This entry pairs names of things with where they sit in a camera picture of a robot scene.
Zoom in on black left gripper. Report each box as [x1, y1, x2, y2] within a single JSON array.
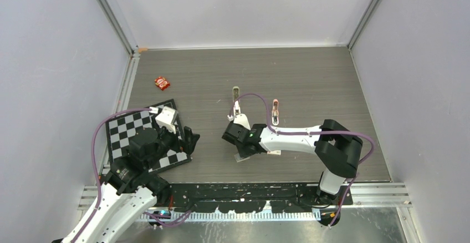
[[146, 114, 200, 168]]

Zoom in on staple tray with staples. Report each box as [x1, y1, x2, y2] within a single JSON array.
[[234, 153, 250, 163]]

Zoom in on white staple box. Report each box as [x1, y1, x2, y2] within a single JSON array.
[[267, 150, 282, 156]]

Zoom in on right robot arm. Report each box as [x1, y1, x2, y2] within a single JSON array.
[[222, 119, 363, 204]]

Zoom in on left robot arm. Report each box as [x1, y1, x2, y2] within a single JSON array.
[[57, 126, 200, 242]]

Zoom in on red snack packet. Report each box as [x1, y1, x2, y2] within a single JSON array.
[[154, 76, 171, 91]]

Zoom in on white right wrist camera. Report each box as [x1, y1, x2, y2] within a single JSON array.
[[227, 113, 251, 130]]

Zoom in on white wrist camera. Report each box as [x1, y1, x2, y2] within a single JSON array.
[[149, 106, 178, 134], [227, 113, 251, 130]]

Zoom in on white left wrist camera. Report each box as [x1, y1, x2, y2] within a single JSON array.
[[149, 106, 178, 134]]

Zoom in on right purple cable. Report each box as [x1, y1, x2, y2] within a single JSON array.
[[227, 93, 376, 227]]

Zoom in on purple cable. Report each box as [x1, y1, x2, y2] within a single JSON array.
[[227, 93, 376, 227], [69, 107, 192, 243]]

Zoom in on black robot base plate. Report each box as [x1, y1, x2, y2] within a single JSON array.
[[156, 183, 353, 214]]

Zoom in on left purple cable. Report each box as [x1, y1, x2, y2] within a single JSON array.
[[69, 107, 192, 243]]

